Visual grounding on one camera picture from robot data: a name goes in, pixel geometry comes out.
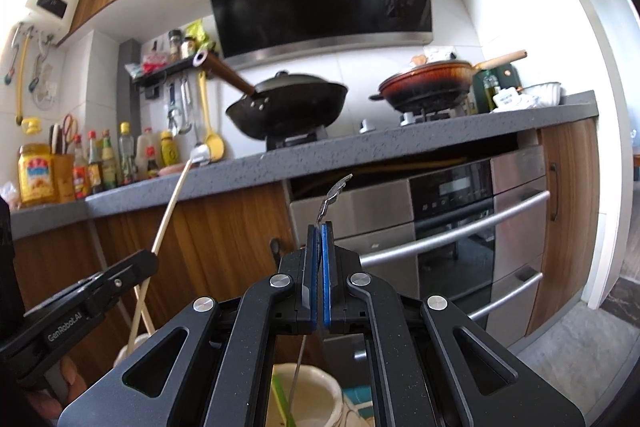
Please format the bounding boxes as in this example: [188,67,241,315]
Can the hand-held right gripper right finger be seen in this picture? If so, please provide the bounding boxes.
[322,222,586,427]

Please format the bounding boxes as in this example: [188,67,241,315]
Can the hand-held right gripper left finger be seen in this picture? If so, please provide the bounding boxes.
[57,222,323,427]

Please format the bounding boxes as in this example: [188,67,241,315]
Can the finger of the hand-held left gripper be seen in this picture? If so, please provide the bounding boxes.
[81,250,160,309]

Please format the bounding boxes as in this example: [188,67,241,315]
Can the wooden chopstick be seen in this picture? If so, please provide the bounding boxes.
[133,285,155,336]
[126,159,194,355]

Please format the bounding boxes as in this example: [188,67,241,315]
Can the silver fork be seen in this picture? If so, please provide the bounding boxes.
[292,174,354,408]

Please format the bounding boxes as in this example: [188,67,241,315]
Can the white ceramic utensil holder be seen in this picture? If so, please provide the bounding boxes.
[114,332,351,427]

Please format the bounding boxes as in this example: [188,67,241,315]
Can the person's left hand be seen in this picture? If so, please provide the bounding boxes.
[25,355,92,423]

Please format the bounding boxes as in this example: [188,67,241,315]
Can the wooden base cabinet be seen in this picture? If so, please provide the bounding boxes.
[12,181,308,408]
[525,119,601,338]

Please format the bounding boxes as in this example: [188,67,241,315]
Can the red cap sauce bottle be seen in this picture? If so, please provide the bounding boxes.
[87,130,104,195]
[72,134,91,200]

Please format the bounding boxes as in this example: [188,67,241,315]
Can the wooden knife block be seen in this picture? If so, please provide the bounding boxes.
[50,153,77,202]

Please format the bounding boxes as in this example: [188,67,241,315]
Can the clear bottle yellow cap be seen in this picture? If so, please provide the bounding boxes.
[117,122,139,186]

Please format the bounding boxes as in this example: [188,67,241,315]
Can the printed table cloth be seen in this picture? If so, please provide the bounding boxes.
[344,386,374,427]

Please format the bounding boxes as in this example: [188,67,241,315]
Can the clear jug red cap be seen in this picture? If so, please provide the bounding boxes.
[136,127,161,180]

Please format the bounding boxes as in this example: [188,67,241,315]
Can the yellow condiment bottle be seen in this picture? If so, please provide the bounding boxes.
[159,130,180,168]

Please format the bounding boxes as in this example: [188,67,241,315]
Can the stainless steel built-in oven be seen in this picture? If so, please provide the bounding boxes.
[289,144,552,334]

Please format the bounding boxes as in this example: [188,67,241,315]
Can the shiny steel utensil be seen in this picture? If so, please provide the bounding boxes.
[190,144,214,168]

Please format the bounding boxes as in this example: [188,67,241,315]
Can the gas stove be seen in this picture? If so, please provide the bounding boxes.
[262,103,471,152]

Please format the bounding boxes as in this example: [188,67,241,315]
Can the yellow spatula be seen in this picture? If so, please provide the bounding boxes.
[197,69,226,160]

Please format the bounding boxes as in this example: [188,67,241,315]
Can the steel skimmer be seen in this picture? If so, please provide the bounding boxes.
[179,77,194,136]

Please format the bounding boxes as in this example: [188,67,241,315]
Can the black wok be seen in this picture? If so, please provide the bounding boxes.
[192,48,349,142]

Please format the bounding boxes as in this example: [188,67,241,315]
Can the red packet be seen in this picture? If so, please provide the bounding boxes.
[142,52,169,74]

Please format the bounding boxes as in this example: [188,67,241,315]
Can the red clay casserole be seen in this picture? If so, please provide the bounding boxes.
[369,49,529,114]

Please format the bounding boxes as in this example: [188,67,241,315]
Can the green olive oil bottle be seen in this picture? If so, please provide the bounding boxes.
[482,71,501,112]

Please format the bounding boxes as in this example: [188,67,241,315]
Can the green packet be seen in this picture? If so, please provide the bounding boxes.
[186,20,219,54]

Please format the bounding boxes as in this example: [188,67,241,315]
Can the small white box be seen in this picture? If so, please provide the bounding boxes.
[492,89,532,110]

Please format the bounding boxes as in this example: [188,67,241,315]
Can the dark green appliance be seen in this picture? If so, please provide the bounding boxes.
[472,64,521,112]

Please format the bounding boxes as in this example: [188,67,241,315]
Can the white fluted bowl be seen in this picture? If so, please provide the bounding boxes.
[520,81,564,106]

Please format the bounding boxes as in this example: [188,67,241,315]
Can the red handled scissors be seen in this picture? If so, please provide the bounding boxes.
[62,113,79,155]

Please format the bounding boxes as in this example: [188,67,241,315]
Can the black wall spice shelf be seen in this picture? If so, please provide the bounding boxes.
[131,56,211,100]

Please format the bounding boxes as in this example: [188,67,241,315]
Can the yellow gas hose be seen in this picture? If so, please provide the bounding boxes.
[14,24,32,125]

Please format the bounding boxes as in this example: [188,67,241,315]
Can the grey flexible hose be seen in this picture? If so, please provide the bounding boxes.
[29,32,57,94]

